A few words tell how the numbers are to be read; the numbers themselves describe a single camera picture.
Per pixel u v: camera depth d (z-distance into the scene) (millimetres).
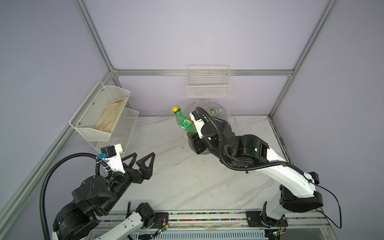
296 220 741
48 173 382
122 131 1147
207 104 922
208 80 947
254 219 732
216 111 872
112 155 428
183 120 505
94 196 325
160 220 733
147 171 449
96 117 778
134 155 1068
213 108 875
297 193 401
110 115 802
